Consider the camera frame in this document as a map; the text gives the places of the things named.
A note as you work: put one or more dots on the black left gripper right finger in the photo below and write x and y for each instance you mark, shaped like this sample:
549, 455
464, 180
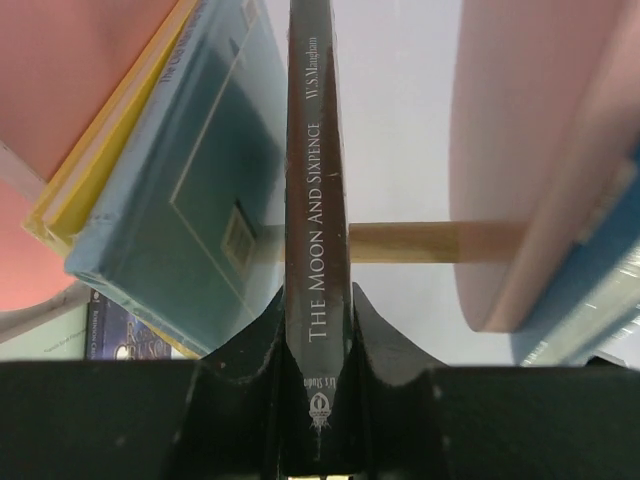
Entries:
426, 420

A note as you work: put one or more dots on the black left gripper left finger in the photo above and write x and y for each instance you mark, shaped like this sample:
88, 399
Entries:
212, 418

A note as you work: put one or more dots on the light blue Old Man book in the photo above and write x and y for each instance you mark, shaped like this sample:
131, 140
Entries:
187, 232

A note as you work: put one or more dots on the teal underwater cover book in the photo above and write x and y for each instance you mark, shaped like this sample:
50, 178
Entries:
595, 293

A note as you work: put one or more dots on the yellow book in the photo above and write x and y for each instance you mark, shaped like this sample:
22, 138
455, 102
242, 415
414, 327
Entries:
61, 211

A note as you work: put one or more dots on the black Moon and Sixpence book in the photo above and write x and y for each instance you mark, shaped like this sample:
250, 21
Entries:
320, 436

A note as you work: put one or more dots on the purple Robinson Crusoe book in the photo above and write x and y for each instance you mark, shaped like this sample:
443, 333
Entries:
112, 333

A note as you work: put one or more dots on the pale grey Great Gatsby book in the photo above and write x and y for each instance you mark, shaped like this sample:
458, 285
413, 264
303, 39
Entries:
51, 330

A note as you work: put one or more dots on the pink three-tier shelf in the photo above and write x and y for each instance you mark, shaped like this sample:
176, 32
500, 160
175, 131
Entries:
544, 109

